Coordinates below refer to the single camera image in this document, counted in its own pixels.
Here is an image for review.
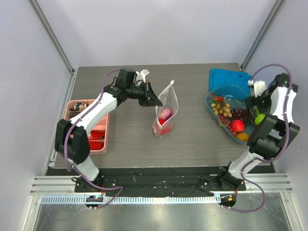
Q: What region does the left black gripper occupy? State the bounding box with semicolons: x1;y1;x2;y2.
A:
126;80;163;107

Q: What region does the dark purple grape bunch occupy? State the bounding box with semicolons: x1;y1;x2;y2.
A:
231;108;248;121

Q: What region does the green watermelon ball toy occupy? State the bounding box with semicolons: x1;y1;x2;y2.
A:
254;109;266;125

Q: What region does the clear zip top bag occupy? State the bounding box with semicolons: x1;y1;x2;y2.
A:
152;80;179;137

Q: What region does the purple onion toy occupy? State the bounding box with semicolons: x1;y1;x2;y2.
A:
159;108;172;120

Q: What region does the red textured ball fruit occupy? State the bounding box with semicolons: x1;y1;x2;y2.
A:
231;119;245;133

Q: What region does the red apple toy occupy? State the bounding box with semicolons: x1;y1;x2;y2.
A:
154;118;172;136

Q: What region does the yellow-brown longan bunch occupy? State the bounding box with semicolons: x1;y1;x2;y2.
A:
211;103;232;118

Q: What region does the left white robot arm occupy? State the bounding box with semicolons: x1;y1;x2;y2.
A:
55;68;163;192

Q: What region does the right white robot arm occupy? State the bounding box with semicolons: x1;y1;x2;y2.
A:
217;73;300;190

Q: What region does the blue transparent plastic container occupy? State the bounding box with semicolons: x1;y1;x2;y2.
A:
205;84;255;144

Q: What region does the small red grape sprig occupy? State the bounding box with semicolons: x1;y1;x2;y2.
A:
219;114;236;135

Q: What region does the orange toy fruit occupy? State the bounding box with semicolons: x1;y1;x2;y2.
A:
235;132;249;142

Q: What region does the blue folded cloth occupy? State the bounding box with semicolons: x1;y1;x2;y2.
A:
208;69;251;92

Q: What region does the pink compartment tray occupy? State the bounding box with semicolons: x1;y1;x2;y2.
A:
64;99;110;156

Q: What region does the red toy teeth piece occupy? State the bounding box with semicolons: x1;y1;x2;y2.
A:
88;130;105;141

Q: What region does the red toy in tray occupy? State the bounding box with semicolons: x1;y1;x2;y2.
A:
89;141;104;151

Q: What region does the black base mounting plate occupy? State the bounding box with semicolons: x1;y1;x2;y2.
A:
74;166;246;197

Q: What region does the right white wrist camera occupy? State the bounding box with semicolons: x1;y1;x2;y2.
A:
247;80;267;97

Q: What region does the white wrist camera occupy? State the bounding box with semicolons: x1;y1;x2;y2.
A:
247;80;267;97
135;69;150;86

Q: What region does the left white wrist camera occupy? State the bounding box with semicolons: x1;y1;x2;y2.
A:
135;69;150;86

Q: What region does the right aluminium frame post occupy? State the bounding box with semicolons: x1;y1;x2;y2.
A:
239;0;286;71

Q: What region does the aluminium frame post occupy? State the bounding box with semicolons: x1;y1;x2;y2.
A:
239;0;286;71
28;0;74;74

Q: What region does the white slotted cable duct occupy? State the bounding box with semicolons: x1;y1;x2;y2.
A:
40;194;221;205

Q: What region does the left aluminium frame post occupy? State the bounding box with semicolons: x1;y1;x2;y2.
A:
28;0;74;74

